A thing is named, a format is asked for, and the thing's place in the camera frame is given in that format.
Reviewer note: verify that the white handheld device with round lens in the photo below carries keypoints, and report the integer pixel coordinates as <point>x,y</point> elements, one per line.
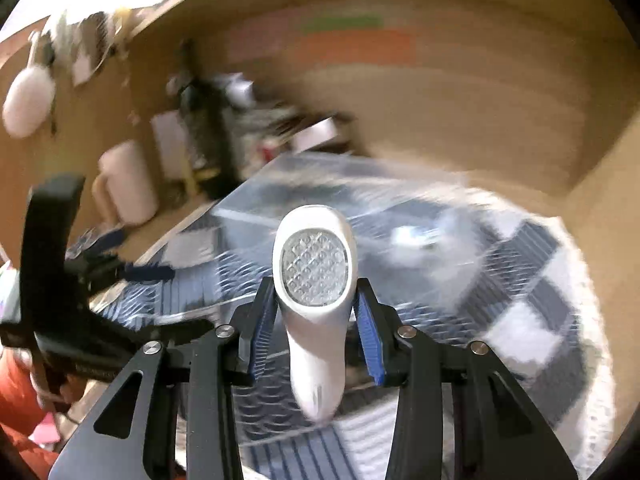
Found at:
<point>314,280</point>

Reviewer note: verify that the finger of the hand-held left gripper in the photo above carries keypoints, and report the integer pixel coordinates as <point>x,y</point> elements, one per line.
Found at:
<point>109,241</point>
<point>150,273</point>

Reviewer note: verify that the white oval object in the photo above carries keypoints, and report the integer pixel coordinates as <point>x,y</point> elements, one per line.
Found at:
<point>27,102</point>

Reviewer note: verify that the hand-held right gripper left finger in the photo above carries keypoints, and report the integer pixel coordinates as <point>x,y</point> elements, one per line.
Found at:
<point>262,332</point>

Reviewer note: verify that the grey white checkered mat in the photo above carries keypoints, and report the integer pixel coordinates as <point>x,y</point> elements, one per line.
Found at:
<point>530,330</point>

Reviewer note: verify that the silver grey box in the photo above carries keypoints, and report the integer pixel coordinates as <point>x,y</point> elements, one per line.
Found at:
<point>317,135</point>

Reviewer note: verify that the clear plastic tray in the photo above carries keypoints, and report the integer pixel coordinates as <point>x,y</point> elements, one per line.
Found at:
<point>400,290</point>

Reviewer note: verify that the white mug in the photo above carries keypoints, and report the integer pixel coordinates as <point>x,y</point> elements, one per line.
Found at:
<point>124,185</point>

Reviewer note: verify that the person's orange clothing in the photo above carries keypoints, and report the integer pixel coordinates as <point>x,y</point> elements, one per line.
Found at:
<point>20,410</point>

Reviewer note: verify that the small white blue object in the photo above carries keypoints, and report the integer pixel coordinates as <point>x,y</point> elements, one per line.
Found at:
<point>414,245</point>

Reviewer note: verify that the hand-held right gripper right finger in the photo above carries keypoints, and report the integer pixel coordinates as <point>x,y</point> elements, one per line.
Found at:
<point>370,342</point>

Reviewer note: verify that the white box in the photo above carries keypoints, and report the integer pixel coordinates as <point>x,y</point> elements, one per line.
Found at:
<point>170,147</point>

